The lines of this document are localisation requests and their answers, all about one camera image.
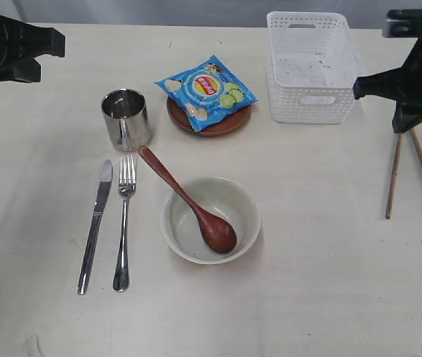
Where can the silver metal fork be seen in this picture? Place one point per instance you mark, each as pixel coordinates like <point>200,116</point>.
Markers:
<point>126,189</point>

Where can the shiny stainless steel cup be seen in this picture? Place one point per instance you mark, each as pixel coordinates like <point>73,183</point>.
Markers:
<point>125,115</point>

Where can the dark red wooden spoon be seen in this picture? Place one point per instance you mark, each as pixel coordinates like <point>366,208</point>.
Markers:
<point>217,233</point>

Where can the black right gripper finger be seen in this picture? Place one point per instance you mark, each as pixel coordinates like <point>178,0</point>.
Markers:
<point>406,117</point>
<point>385,84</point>

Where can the blue Lays chip bag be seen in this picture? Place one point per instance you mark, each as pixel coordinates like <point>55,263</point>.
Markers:
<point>208,93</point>

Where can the white speckled ceramic bowl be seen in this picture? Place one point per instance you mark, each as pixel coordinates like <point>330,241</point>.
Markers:
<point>219,196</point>

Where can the silver metal table knife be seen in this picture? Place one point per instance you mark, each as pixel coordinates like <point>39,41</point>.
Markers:
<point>100,204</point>

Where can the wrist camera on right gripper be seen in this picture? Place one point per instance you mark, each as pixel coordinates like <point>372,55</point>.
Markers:
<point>403,24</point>

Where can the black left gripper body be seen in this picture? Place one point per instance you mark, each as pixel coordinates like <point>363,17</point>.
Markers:
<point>21,44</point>

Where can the white perforated plastic basket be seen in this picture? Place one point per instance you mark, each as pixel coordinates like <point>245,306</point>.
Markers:
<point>311,67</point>

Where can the brown round plate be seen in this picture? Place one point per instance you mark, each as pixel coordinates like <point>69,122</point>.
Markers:
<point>229,124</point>

